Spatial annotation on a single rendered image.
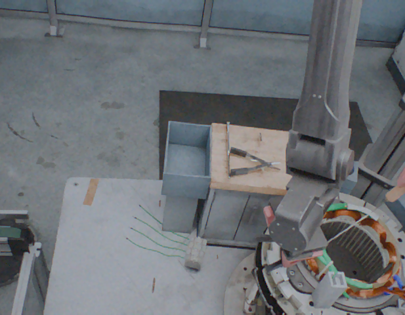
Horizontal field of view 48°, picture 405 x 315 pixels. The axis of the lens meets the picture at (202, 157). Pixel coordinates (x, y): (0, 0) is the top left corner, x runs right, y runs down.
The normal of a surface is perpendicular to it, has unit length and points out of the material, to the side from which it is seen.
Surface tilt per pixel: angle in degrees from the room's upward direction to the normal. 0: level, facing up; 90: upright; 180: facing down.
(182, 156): 0
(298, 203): 19
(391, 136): 90
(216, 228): 90
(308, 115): 75
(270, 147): 0
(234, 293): 0
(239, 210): 90
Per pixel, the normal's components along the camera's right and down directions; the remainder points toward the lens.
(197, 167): 0.14, -0.65
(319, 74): -0.56, 0.35
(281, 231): -0.55, 0.58
